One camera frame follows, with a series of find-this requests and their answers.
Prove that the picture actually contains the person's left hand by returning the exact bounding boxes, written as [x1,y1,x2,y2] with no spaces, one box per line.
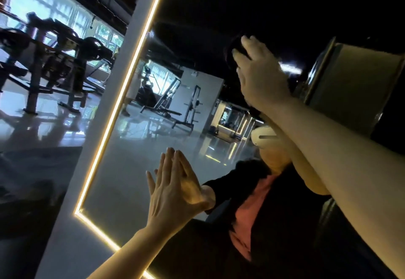
[145,147,211,236]

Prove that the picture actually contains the person's right hand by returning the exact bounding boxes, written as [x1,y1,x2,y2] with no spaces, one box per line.
[231,34,294,114]

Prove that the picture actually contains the dark brown cleaning cloth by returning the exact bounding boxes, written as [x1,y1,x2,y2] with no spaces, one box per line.
[223,33,253,69]

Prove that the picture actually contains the large wall mirror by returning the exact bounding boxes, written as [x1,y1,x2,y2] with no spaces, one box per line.
[35,0,405,279]

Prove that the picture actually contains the person's right forearm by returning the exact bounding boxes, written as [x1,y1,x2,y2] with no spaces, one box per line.
[265,97,405,279]

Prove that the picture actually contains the dark grey plastic bin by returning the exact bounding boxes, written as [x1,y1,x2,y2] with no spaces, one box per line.
[0,144,84,241]

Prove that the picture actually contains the black gym weight machine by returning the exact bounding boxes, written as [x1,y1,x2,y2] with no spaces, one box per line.
[0,12,116,116]

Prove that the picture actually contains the large bright gym window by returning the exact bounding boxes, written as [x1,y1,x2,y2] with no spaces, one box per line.
[3,0,125,55]

